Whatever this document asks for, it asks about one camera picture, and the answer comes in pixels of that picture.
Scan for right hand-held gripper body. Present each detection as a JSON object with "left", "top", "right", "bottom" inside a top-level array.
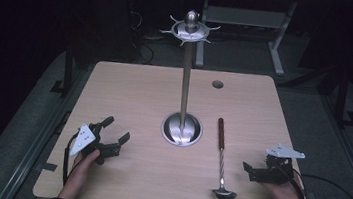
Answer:
[{"left": 261, "top": 141, "right": 308, "bottom": 189}]

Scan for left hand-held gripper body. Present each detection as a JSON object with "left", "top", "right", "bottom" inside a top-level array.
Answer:
[{"left": 68, "top": 120, "right": 111, "bottom": 167}]

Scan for metal ladle with wooden handle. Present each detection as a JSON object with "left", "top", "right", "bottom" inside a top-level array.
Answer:
[{"left": 208, "top": 116, "right": 247, "bottom": 199}]

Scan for metal utensil rack with hooks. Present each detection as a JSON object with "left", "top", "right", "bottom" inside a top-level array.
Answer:
[{"left": 145, "top": 6, "right": 224, "bottom": 151}]

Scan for person's left hand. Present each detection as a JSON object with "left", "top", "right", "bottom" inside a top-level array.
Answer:
[{"left": 58, "top": 145, "right": 102, "bottom": 199}]

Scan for black metal stand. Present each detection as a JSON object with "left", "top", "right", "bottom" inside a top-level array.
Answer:
[
  {"left": 49, "top": 48, "right": 77, "bottom": 99},
  {"left": 332, "top": 66, "right": 353, "bottom": 130}
]

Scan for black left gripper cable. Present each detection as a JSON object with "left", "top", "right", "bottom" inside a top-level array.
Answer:
[{"left": 61, "top": 131, "right": 82, "bottom": 181}]

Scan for black floor cables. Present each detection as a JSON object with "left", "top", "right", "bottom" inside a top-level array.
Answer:
[{"left": 121, "top": 8, "right": 160, "bottom": 67}]

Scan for white desk frame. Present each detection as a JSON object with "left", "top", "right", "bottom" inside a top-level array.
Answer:
[{"left": 193, "top": 0, "right": 299, "bottom": 78}]

